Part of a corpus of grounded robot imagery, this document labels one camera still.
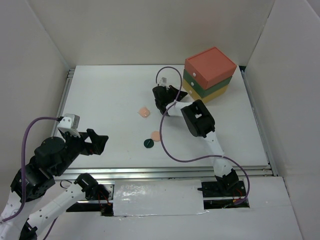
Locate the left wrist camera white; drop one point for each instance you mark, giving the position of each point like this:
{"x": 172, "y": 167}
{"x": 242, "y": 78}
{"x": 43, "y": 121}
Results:
{"x": 68, "y": 125}

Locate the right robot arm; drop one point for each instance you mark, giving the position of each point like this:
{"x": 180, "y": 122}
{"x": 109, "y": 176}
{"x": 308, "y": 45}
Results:
{"x": 200, "y": 124}

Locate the orange drawer box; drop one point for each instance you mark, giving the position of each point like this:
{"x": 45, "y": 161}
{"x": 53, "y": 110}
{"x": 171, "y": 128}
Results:
{"x": 210, "y": 65}

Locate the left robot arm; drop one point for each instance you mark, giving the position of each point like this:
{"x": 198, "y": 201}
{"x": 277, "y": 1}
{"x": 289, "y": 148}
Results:
{"x": 30, "y": 184}

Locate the green drawer box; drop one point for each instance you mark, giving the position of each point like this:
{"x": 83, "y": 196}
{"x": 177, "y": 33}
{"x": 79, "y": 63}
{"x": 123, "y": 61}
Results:
{"x": 206, "y": 88}

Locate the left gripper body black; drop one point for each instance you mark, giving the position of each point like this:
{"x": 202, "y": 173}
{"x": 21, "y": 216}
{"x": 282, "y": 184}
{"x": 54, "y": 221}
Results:
{"x": 75, "y": 146}

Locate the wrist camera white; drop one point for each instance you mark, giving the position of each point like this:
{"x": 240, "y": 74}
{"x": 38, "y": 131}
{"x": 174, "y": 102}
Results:
{"x": 68, "y": 125}
{"x": 163, "y": 82}

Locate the white foil covered panel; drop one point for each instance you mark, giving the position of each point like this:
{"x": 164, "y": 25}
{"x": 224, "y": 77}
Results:
{"x": 157, "y": 198}

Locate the dark green round compact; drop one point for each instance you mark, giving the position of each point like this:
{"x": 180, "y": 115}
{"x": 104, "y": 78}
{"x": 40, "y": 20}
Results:
{"x": 148, "y": 143}

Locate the peach makeup sponge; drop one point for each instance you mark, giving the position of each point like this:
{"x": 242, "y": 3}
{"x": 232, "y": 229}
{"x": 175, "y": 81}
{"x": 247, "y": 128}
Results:
{"x": 144, "y": 112}

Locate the round peach powder puff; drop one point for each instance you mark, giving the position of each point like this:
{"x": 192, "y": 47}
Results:
{"x": 155, "y": 136}

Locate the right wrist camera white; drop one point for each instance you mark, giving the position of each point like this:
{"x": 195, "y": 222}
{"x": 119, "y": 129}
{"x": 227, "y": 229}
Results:
{"x": 163, "y": 82}

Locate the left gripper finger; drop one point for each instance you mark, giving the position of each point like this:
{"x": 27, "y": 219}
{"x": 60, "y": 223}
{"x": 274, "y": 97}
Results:
{"x": 93, "y": 149}
{"x": 99, "y": 141}

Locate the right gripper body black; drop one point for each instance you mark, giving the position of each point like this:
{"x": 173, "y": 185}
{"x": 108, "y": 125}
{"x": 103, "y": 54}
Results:
{"x": 168, "y": 93}

